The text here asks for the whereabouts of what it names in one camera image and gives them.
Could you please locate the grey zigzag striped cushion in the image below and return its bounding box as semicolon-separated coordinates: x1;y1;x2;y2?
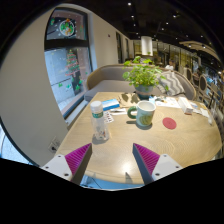
156;70;186;97

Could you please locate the clear plastic water bottle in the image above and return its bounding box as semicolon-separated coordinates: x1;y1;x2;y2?
90;100;110;142

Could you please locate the group of ceiling lights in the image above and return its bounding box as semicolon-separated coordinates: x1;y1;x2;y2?
126;1;208;49

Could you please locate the white mug with green handle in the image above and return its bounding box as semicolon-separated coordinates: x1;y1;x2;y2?
127;100;157;128

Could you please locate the flat round red coaster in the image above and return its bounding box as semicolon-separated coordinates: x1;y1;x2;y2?
162;116;178;131

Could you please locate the white and orange box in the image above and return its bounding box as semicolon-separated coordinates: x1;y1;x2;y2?
177;96;194;115

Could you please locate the group of dining chairs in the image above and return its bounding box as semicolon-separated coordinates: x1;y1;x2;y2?
182;66;224;111

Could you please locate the grey curved sofa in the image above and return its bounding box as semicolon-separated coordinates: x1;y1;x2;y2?
83;64;198;102

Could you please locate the flat blue box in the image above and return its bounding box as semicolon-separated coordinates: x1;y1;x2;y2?
100;98;121;112

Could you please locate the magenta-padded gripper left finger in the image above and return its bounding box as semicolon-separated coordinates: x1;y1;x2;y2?
40;142;93;185

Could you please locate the white wall outlet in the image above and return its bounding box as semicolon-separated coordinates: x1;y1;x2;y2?
48;137;62;154

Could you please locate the pill blister card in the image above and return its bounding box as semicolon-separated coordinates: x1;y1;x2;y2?
103;111;115;124

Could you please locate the window with festive stickers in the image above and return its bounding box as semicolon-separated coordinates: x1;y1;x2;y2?
44;7;93;118

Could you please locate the person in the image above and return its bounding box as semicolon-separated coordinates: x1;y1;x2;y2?
164;59;176;72

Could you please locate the white paper slip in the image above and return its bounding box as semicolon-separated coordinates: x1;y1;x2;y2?
109;108;128;116

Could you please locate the printed white leaflet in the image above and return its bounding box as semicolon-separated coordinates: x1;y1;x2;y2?
155;96;182;109

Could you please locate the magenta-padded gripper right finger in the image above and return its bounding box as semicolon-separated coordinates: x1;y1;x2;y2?
132;142;184;185

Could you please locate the clear plastic cup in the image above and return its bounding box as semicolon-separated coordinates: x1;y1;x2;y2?
207;111;215;126

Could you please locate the green potted plant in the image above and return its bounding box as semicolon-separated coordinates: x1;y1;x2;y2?
122;55;170;100

